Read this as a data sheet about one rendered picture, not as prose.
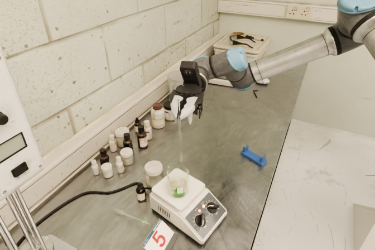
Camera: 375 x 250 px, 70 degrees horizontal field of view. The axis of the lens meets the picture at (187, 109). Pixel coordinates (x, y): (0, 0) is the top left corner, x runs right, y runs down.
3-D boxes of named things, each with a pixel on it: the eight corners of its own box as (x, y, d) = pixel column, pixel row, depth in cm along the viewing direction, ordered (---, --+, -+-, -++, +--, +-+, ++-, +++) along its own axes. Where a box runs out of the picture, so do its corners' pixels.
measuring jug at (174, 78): (183, 114, 131) (182, 86, 123) (159, 108, 135) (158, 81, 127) (197, 97, 145) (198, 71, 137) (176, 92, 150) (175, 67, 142)
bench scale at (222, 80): (244, 90, 153) (245, 82, 150) (201, 82, 161) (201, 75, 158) (250, 77, 168) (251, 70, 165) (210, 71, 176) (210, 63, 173)
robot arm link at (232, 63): (249, 56, 93) (219, 66, 98) (240, 40, 84) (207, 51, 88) (253, 76, 91) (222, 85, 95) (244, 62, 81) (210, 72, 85)
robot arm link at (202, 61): (211, 50, 93) (189, 58, 96) (206, 62, 84) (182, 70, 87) (219, 70, 96) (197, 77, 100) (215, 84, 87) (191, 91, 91)
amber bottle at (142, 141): (136, 145, 110) (133, 126, 105) (143, 141, 113) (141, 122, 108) (142, 150, 108) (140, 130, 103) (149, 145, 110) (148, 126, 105)
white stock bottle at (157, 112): (152, 121, 125) (151, 101, 120) (166, 121, 125) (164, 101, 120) (150, 129, 120) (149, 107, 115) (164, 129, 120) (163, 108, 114)
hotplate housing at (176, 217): (227, 216, 82) (229, 198, 78) (201, 248, 73) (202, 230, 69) (172, 181, 94) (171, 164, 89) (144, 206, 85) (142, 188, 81)
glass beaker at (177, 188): (193, 190, 80) (193, 168, 75) (181, 204, 75) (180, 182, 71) (174, 179, 83) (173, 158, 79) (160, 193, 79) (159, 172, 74)
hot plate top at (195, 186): (206, 186, 81) (206, 184, 81) (181, 212, 73) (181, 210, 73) (176, 168, 88) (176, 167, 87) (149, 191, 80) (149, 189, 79)
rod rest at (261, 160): (267, 162, 102) (268, 155, 100) (261, 166, 100) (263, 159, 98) (245, 149, 108) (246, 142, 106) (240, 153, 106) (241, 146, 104)
